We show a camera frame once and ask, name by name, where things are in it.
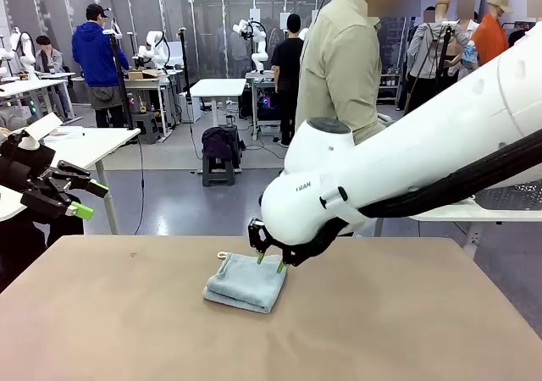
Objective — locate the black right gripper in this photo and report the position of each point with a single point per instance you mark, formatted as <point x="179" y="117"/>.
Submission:
<point x="298" y="249"/>

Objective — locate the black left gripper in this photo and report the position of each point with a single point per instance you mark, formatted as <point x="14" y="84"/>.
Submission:
<point x="25" y="169"/>

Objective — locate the light blue towel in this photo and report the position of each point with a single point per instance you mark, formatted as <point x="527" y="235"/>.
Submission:
<point x="245" y="283"/>

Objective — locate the grey perforated plastic basket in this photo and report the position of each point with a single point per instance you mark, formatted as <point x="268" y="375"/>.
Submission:
<point x="512" y="199"/>

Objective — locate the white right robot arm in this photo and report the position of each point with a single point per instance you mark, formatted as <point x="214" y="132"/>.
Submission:
<point x="423" y="152"/>

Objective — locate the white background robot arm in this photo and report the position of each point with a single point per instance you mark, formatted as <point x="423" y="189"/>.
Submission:
<point x="258" y="55"/>
<point x="156" y="53"/>
<point x="19" y="55"/>

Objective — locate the grey step stool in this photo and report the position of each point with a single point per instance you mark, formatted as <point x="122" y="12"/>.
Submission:
<point x="218" y="175"/>

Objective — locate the small black step stool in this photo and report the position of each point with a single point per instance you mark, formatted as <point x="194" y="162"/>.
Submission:
<point x="146" y="123"/>

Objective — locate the white desk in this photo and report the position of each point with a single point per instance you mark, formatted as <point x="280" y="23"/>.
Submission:
<point x="25" y="86"/>

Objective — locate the black backpack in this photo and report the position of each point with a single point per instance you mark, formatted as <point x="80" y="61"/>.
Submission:
<point x="218" y="141"/>

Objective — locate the seated person in grey jacket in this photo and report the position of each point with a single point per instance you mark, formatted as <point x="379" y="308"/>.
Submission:
<point x="51" y="59"/>

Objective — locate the grey workbench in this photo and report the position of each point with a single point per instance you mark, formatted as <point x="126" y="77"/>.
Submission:
<point x="148" y="82"/>

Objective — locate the person in blue hoodie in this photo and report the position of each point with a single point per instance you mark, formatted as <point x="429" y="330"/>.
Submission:
<point x="97" y="55"/>

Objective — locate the open cardboard box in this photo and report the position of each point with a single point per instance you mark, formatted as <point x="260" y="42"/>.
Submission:
<point x="144" y="74"/>

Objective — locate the workbench with lit computer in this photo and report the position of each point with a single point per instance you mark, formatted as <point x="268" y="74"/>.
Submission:
<point x="264" y="101"/>

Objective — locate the white height-adjustable table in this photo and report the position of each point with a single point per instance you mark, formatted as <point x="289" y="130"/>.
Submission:
<point x="218" y="86"/>

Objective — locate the thin black stand pole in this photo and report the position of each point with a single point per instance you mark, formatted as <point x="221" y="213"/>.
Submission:
<point x="185" y="67"/>

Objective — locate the person in black clothes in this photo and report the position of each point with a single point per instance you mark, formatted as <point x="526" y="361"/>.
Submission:
<point x="290" y="67"/>

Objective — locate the white shoe rack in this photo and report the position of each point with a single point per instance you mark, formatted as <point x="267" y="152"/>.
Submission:
<point x="389" y="86"/>

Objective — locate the person in beige shirt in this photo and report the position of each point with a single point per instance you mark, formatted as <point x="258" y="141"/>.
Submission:
<point x="339" y="59"/>

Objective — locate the mannequin in grey shirt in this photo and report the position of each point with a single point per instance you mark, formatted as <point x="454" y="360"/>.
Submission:
<point x="423" y="46"/>

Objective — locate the figure in floral clothes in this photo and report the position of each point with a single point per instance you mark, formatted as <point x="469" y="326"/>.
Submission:
<point x="468" y="55"/>

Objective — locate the mannequin in orange jacket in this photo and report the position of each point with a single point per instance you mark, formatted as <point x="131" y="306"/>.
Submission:
<point x="491" y="42"/>

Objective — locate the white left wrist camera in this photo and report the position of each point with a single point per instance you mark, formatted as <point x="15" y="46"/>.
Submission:
<point x="42" y="127"/>

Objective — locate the black tripod pole with camera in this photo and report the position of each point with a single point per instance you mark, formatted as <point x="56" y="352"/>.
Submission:
<point x="120" y="80"/>

